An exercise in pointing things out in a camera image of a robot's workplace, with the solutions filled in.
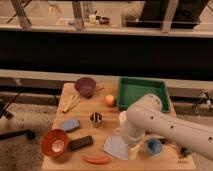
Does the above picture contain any red orange bowl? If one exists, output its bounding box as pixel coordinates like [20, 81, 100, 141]
[40, 129, 68, 158]

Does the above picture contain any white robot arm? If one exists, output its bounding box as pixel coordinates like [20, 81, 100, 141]
[119, 94, 213, 160]

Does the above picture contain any green plastic tray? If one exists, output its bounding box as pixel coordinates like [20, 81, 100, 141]
[117, 77, 170, 113]

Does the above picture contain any orange ball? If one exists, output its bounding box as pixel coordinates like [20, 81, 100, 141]
[105, 95, 116, 107]

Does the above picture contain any purple bowl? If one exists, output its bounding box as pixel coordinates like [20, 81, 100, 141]
[74, 77, 96, 98]

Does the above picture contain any striped metal cup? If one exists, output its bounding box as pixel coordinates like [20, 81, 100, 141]
[90, 112, 102, 128]

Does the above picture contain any blue sponge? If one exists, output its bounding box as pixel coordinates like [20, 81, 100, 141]
[60, 119, 80, 132]

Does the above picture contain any light blue cloth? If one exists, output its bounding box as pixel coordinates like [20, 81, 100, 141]
[103, 135, 128, 160]

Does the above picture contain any black rectangular block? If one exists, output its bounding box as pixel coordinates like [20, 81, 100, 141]
[69, 135, 93, 151]

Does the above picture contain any orange carrot toy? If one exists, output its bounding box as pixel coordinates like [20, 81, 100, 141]
[82, 156, 111, 164]

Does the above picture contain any small blue bowl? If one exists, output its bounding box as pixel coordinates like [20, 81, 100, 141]
[145, 138, 162, 155]

